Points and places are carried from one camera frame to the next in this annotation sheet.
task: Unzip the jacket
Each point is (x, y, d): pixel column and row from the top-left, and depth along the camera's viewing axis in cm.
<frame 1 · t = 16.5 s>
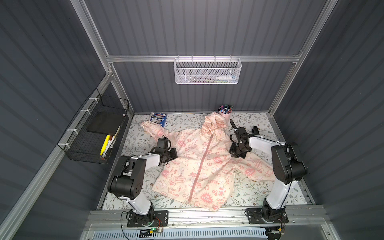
left hand: (178, 154, 96), fingers closed
right hand: (233, 154, 96), fingers closed
pink patterned hooded jacket: (203, 173, 90), on the table
pink pen cup: (226, 116, 108), point 10 cm above the table
blue sticker book pack: (160, 118, 118), point 2 cm above the table
pens in pink cup: (226, 109, 107), point 14 cm above the table

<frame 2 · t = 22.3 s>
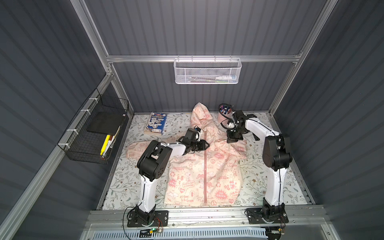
left hand: (210, 146, 96), fingers open
right hand: (229, 140, 97), fingers closed
pink patterned hooded jacket: (205, 170, 91), on the table
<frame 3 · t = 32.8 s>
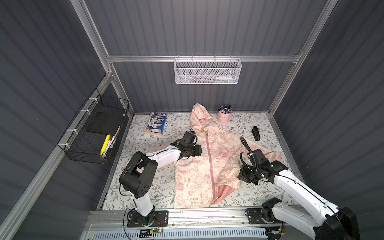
left hand: (202, 151, 90), fingers open
right hand: (238, 176, 80), fingers closed
pink patterned hooded jacket: (203, 181, 86), on the table
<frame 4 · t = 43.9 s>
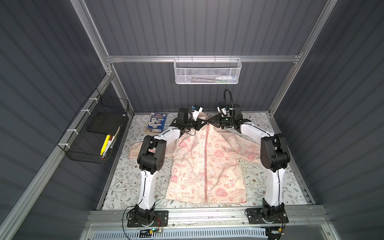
left hand: (211, 123, 93), fingers closed
right hand: (209, 120, 93), fingers closed
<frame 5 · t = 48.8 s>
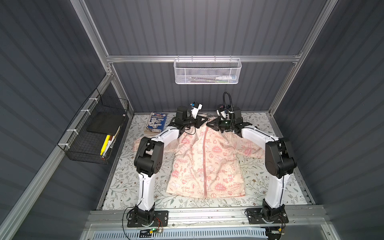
left hand: (211, 120, 90), fingers closed
right hand: (208, 123, 89), fingers closed
